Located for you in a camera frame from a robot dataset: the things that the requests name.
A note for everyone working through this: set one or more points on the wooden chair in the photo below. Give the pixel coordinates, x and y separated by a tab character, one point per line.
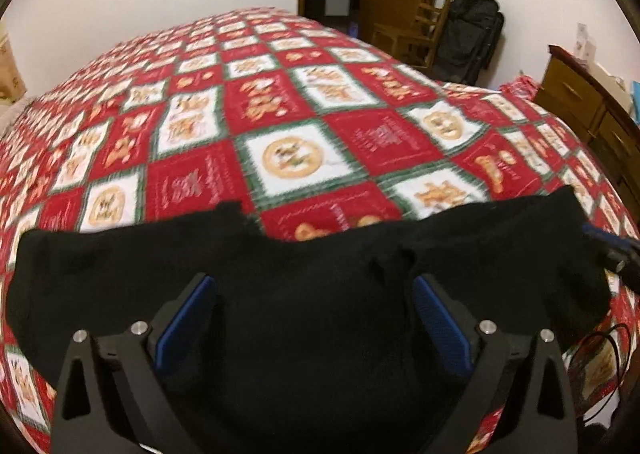
400	36

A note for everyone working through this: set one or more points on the black pants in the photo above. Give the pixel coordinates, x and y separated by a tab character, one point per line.
320	309

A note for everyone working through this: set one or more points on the beige patterned curtain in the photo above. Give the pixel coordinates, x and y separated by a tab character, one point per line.
10	64

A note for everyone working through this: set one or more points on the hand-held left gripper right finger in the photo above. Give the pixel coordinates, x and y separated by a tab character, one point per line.
442	329

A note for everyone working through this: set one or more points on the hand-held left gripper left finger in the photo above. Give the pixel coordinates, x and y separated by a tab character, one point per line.
182	324

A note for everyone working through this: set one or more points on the red printed patchwork bedspread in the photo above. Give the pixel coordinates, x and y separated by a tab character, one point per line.
280	99

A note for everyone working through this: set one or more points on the wooden dresser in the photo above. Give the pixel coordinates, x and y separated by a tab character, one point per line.
570	89

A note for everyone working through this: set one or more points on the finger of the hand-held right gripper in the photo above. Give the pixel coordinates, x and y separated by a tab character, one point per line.
602	236

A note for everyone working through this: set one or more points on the fringed pale pillow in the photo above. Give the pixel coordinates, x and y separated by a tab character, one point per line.
10	114

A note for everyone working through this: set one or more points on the red plaid bag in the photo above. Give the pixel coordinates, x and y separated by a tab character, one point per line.
520	88

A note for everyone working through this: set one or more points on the black luggage bag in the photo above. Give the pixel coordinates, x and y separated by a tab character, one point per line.
465	39

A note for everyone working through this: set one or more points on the blue flat box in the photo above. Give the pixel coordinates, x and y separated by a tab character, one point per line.
636	101

